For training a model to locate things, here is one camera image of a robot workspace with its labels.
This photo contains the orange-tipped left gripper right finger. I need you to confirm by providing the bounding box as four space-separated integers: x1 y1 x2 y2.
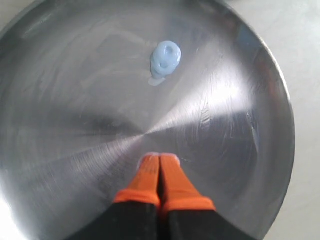
159 153 250 240

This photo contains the round stainless steel plate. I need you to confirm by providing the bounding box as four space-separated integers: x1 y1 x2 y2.
0 0 295 240

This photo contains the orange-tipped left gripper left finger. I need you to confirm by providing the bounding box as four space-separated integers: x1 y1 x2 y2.
68 153 161 240

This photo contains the blue soap blob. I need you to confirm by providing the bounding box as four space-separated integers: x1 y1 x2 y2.
148 40 182 87

